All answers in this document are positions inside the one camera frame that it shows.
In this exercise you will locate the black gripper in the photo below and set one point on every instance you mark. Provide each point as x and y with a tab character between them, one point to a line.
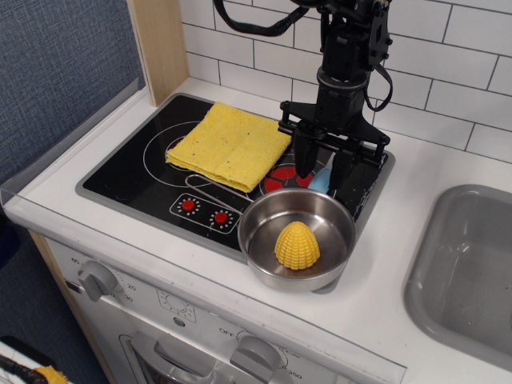
335	123

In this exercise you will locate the white spoon blue handle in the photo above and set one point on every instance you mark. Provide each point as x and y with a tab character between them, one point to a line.
321	180

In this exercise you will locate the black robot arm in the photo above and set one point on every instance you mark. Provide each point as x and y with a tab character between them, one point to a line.
354	42

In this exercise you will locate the black toy stove top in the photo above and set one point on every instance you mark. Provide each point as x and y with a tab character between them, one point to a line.
136	180

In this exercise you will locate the yellow folded cloth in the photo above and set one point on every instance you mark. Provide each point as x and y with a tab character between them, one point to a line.
231	147

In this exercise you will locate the silver metal pot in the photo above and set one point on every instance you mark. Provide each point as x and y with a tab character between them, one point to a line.
262	220

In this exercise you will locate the yellow toy corn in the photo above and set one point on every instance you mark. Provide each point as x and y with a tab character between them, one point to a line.
296	247

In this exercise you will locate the grey sink basin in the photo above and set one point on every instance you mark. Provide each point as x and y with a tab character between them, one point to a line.
459	288

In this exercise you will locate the grey right oven knob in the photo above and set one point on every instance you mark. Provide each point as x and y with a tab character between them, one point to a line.
256	358

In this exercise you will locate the grey oven knob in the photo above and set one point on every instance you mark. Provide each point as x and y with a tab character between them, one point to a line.
96	280
256	358

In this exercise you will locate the white toy oven front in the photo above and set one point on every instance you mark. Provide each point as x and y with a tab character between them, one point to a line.
142	334

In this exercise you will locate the grey left oven knob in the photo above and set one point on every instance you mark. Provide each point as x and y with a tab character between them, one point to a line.
96	280

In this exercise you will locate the yellow black object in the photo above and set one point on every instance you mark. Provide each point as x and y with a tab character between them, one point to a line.
39	375

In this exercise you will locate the wooden post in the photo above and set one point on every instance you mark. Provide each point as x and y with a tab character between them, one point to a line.
159	35

